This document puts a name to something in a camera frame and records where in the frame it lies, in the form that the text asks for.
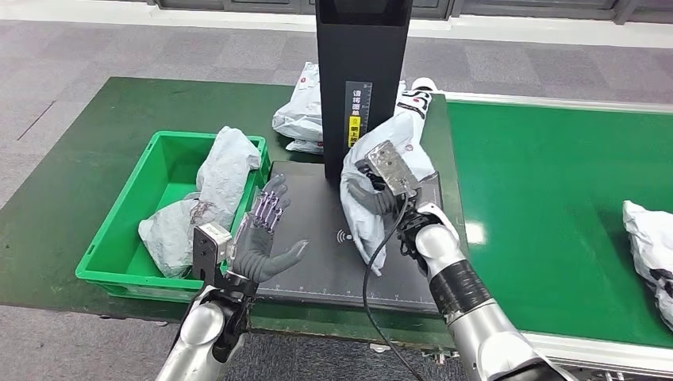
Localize green plastic crate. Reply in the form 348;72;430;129
75;130;271;305

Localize black inbound scanner machine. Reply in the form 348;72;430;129
255;0;447;315

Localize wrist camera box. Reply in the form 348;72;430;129
191;222;233;283
366;140;421;198

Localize grey parcel bag red print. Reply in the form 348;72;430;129
138;125;263;279

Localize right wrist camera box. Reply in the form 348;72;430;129
366;140;421;198

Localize white parcel bag black marks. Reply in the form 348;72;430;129
622;199;673;331

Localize grey parcel bag red dot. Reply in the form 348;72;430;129
271;61;325;155

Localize grey window frame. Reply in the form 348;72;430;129
147;0;673;25

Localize grey parcel bag red streak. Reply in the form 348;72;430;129
340;111;438;277

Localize pale conveyor side rail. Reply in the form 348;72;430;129
520;331;673;377
444;90;673;114

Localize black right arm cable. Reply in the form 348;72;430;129
361;197;427;381

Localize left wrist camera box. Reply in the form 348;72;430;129
191;222;233;283

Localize yellow and grey ruler label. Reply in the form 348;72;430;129
345;81;373;155

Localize dark green table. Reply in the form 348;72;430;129
0;75;469;348

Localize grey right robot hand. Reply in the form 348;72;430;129
347;159;410;219

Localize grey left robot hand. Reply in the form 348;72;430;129
231;174;310;285

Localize white parcel bag black lettering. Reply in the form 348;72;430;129
394;77;440;127

